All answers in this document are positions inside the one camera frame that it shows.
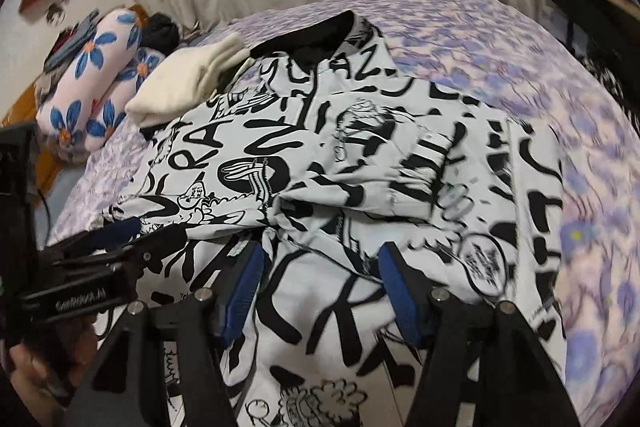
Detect black cable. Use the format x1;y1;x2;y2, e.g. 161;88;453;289
36;186;52;234

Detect dark cabinet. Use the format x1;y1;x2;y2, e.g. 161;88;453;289
545;0;640;108

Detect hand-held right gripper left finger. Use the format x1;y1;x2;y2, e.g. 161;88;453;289
65;243;266;427

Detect black and white printed shirt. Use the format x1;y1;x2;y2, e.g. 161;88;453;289
102;11;568;427

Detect cream folded garment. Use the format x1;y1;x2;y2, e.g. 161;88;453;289
125;33;251;128

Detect dark clothes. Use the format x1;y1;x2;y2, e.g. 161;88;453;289
44;9;101;70

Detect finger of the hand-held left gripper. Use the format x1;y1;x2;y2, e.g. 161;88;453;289
42;218;146;265
50;226;190;293

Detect pink blue floral pillows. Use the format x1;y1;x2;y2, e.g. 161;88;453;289
36;7;166;152

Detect purple floral bedsheet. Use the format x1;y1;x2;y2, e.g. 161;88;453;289
47;0;640;427

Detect black cloth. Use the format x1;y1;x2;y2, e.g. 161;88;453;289
140;12;181;52

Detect orange wooden bed frame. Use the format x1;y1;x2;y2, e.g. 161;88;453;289
0;82;62;202

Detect person's left hand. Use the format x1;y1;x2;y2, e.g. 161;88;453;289
2;337;76;408

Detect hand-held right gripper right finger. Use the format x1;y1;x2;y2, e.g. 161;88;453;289
377;241;583;427

